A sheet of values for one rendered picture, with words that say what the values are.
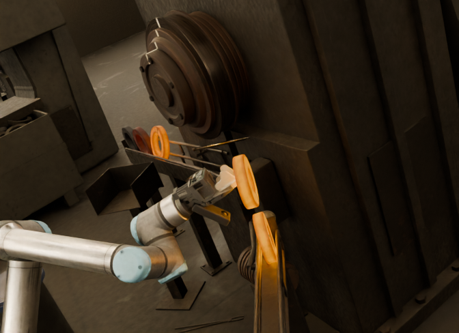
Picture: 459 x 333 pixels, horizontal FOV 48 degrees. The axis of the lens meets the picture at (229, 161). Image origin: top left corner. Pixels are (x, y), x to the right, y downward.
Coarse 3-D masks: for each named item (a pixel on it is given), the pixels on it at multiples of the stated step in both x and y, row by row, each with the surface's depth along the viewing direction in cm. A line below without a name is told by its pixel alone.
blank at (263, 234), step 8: (256, 216) 153; (264, 216) 157; (256, 224) 150; (264, 224) 149; (256, 232) 149; (264, 232) 148; (264, 240) 148; (272, 240) 158; (264, 248) 148; (272, 248) 148; (264, 256) 149; (272, 256) 149
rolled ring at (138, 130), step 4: (136, 128) 276; (140, 128) 275; (136, 132) 277; (140, 132) 272; (144, 132) 273; (136, 136) 282; (140, 136) 274; (144, 136) 271; (148, 136) 272; (136, 140) 284; (140, 140) 285; (144, 140) 271; (148, 140) 272; (140, 144) 285; (144, 144) 286; (148, 144) 272; (140, 148) 285; (144, 148) 285; (148, 148) 273; (144, 152) 283; (148, 152) 276; (152, 152) 275
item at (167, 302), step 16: (112, 176) 251; (128, 176) 248; (144, 176) 231; (96, 192) 240; (112, 192) 250; (128, 192) 248; (144, 192) 230; (96, 208) 239; (112, 208) 239; (128, 208) 230; (144, 208) 241; (176, 288) 257; (192, 288) 265; (160, 304) 262; (176, 304) 257; (192, 304) 254
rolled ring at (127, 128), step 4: (124, 128) 290; (128, 128) 289; (132, 128) 289; (124, 132) 295; (128, 132) 288; (132, 132) 288; (124, 136) 300; (128, 136) 300; (132, 136) 287; (128, 140) 301; (132, 140) 289; (128, 144) 301; (132, 144) 301; (136, 144) 288; (132, 148) 300; (136, 148) 291
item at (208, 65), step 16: (176, 16) 174; (176, 32) 169; (192, 32) 167; (192, 48) 165; (208, 48) 166; (208, 64) 165; (208, 80) 167; (224, 80) 168; (224, 96) 170; (224, 112) 174; (224, 128) 184
